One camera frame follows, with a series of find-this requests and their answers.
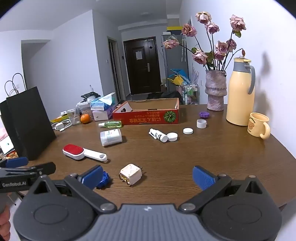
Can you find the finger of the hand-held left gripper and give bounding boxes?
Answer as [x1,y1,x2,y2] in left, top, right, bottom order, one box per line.
[0,157,29,168]
[23,162,56,176]

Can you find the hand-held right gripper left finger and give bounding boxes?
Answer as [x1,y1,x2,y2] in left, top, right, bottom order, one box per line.
[25,165,117,214]

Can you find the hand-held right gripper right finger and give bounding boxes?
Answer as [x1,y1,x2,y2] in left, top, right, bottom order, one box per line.
[179,166,269,214]

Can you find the blue toothed bottle cap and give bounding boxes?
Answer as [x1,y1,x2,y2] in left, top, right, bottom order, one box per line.
[96,171,110,189]

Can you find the red and white lint brush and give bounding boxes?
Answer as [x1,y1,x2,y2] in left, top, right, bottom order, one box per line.
[62,144,108,162]

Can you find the white power adapter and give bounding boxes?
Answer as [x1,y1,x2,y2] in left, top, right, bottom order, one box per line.
[119,164,145,186]

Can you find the white labelled bottle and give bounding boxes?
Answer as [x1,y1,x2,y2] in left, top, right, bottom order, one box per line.
[100,129,123,146]

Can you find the white tube bottle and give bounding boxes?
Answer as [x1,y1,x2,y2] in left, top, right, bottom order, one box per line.
[149,128,168,143]

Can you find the red cardboard box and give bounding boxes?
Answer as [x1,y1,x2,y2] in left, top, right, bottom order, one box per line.
[112,98,180,126]

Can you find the tablet screen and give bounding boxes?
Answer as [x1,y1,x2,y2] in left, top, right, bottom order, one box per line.
[0,136,15,154]

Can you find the black paper bag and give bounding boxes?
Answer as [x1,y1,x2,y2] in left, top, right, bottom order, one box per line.
[0,73,56,161]

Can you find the green spray bottle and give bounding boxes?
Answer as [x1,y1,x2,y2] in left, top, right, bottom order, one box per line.
[98,120,122,128]

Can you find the clear glass cup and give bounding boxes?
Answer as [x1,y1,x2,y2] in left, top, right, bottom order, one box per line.
[67,108,81,126]

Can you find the purple tissue pack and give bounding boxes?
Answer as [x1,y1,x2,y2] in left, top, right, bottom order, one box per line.
[92,109,115,121]

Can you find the clear plastic container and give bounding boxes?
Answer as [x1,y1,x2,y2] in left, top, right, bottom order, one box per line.
[76,101,93,116]

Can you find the yellow mug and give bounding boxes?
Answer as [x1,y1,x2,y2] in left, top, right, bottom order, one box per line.
[247,112,271,139]

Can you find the blue tissue pack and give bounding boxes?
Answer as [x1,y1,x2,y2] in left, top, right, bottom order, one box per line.
[90,93,116,111]

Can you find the pink ceramic vase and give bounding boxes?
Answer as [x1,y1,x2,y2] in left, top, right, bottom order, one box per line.
[205,69,227,111]

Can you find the metal rolling cart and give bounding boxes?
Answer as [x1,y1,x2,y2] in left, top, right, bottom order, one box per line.
[182,83,200,105]

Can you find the yellow thermos jug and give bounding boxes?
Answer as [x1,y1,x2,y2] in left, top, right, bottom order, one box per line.
[226,57,256,126]

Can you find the yellow bag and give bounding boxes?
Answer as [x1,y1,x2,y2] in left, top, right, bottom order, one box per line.
[168,75,185,86]

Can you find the purple plastic decoration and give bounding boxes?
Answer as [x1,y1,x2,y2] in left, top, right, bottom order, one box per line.
[191,62,200,84]

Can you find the grey refrigerator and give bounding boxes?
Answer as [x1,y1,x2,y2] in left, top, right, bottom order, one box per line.
[161,32,185,93]

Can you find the dark entrance door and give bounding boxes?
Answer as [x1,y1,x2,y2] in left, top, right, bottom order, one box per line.
[123,37,161,95]

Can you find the white folded umbrellas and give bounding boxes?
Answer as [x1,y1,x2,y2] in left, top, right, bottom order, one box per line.
[181,35,187,62]

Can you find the dried pink roses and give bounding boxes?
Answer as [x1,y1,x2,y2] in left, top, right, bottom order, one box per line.
[163,11,247,71]

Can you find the white charger with cable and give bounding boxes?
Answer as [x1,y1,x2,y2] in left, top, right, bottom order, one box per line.
[51,119,73,132]

